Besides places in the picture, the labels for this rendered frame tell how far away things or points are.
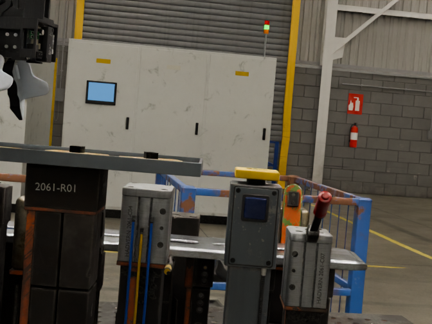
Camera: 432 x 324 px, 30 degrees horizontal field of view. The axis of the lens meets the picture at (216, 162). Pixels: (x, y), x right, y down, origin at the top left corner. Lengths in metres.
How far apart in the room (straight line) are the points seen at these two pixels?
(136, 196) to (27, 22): 0.33
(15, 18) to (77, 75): 8.18
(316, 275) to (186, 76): 8.13
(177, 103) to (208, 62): 0.60
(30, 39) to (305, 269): 0.54
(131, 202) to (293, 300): 0.29
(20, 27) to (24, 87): 0.12
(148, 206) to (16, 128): 8.06
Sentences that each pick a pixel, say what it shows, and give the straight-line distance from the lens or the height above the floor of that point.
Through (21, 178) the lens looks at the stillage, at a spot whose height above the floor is 0.93.
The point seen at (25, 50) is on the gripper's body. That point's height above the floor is 1.29.
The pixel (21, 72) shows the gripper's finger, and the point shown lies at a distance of 1.18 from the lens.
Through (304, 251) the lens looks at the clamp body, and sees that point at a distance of 1.27.
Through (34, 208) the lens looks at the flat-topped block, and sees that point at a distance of 1.11.
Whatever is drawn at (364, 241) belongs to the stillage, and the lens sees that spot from 3.43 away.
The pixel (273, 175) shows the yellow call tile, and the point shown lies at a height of 1.16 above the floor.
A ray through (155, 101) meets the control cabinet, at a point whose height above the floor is 1.37.
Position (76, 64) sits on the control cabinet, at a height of 1.71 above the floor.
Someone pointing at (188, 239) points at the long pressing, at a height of 1.00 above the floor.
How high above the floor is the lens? 1.22
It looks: 3 degrees down
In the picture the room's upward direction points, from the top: 5 degrees clockwise
